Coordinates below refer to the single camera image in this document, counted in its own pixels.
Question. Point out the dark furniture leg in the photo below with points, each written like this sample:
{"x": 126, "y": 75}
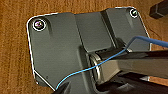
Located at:
{"x": 159, "y": 11}

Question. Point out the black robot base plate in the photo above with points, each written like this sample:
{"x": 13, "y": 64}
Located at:
{"x": 60, "y": 43}

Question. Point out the black robot base strut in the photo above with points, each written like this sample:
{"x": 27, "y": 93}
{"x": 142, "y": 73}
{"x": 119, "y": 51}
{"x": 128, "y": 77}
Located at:
{"x": 146, "y": 61}

